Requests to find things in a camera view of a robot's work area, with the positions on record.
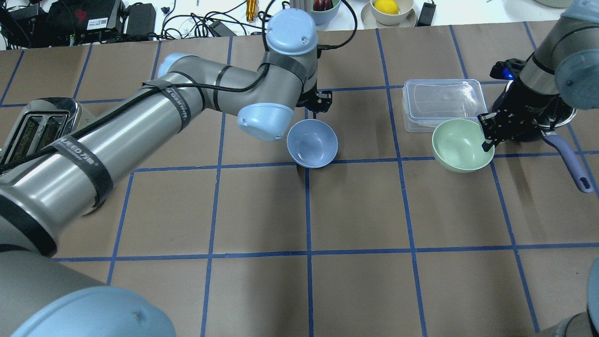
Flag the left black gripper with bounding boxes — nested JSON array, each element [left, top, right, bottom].
[[296, 88, 332, 114]]

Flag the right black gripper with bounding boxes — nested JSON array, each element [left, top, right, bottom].
[[477, 86, 558, 152]]

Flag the green bowl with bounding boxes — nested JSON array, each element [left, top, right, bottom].
[[431, 119, 495, 173]]

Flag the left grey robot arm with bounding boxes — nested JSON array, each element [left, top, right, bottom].
[[1, 8, 318, 337]]

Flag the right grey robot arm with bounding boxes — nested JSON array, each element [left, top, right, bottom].
[[477, 0, 599, 152]]

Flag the blue bowl with fruit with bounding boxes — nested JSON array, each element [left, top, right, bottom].
[[309, 0, 341, 26]]

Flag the beige bowl with lemon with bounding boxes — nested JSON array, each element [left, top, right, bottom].
[[370, 0, 414, 25]]

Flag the dark blue saucepan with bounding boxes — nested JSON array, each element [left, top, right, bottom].
[[505, 81, 594, 193]]

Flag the clear plastic food container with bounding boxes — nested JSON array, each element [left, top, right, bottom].
[[402, 79, 487, 132]]

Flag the yellow lemon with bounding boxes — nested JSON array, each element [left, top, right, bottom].
[[373, 0, 400, 15]]

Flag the beige plate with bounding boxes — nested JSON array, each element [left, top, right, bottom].
[[361, 4, 417, 29]]

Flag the black power adapter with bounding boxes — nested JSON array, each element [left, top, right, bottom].
[[416, 0, 436, 26]]

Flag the black power brick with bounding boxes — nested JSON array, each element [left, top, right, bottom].
[[125, 2, 156, 36]]

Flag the black computer box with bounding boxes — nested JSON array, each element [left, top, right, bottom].
[[0, 0, 126, 47]]

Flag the cream chrome toaster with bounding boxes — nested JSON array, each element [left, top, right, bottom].
[[1, 97, 95, 173]]

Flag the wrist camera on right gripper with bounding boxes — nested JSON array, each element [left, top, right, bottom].
[[489, 59, 526, 81]]

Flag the tangled black cables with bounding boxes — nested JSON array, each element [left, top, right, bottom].
[[159, 0, 291, 39]]

